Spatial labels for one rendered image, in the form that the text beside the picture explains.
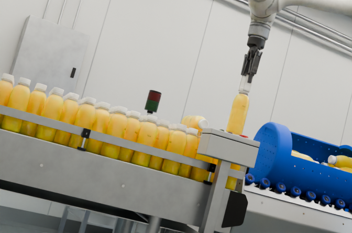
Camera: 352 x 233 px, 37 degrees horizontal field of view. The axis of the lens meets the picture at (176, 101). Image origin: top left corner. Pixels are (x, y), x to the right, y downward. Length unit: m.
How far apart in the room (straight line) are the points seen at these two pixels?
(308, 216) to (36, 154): 1.17
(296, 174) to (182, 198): 0.55
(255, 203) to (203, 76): 3.86
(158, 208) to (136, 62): 3.77
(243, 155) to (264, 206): 0.36
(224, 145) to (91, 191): 0.51
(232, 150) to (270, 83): 4.54
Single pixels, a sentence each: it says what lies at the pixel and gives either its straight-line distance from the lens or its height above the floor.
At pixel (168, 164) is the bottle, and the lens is 2.03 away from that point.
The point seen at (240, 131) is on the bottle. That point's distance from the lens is 2.20.
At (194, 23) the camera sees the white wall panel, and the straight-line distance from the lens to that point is 5.99.
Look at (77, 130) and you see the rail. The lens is 1.94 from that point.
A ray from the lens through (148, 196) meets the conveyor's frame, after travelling 1.98.
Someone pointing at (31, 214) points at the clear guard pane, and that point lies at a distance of 2.44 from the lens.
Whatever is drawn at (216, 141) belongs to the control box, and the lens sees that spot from 1.93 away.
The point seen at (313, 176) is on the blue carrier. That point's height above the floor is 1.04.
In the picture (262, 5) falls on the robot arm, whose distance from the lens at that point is 2.11.
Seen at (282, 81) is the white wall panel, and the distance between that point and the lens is 6.58.
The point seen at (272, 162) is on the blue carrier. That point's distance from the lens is 2.27.
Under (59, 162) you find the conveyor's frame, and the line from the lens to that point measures 1.92.
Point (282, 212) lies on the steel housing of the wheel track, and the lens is 2.30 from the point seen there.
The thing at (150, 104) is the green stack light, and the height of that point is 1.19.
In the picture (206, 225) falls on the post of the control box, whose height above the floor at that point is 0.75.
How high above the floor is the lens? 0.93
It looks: 7 degrees up
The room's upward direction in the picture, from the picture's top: 15 degrees clockwise
